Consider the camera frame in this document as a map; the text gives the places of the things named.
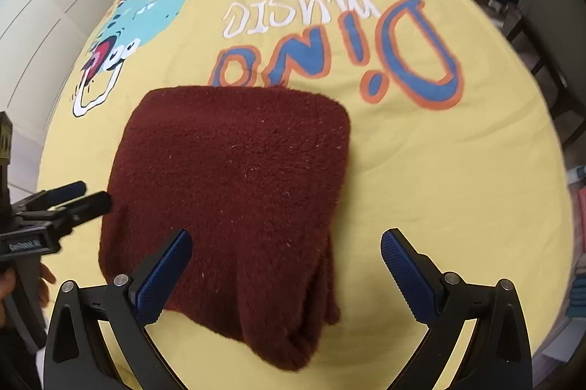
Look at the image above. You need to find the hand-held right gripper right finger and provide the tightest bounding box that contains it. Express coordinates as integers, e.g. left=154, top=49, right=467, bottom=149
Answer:
left=381, top=228, right=534, bottom=390

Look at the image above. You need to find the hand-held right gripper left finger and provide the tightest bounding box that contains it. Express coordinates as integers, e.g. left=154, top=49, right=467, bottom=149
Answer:
left=43, top=229, right=193, bottom=390

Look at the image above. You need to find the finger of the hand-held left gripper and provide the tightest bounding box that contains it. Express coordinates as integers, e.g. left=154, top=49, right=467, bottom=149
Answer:
left=14, top=182, right=88, bottom=212
left=16, top=192, right=113, bottom=235

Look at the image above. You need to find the maroon fleece sweater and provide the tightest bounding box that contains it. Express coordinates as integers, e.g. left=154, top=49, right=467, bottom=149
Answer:
left=98, top=85, right=352, bottom=372

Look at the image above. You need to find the stack of folded clothes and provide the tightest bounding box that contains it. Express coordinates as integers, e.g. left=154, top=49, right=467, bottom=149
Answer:
left=566, top=165, right=586, bottom=320

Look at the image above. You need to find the person's left hand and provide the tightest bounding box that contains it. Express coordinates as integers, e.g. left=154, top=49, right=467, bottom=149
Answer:
left=0, top=262, right=56, bottom=327

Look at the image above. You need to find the yellow printed blanket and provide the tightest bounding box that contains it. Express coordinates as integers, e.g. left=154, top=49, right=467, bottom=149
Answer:
left=39, top=0, right=575, bottom=390

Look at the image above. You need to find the white wardrobe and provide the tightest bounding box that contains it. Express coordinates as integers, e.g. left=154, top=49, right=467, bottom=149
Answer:
left=0, top=0, right=138, bottom=194

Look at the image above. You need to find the dark wooden chair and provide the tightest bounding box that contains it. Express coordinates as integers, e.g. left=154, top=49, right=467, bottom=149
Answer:
left=505, top=3, right=586, bottom=150

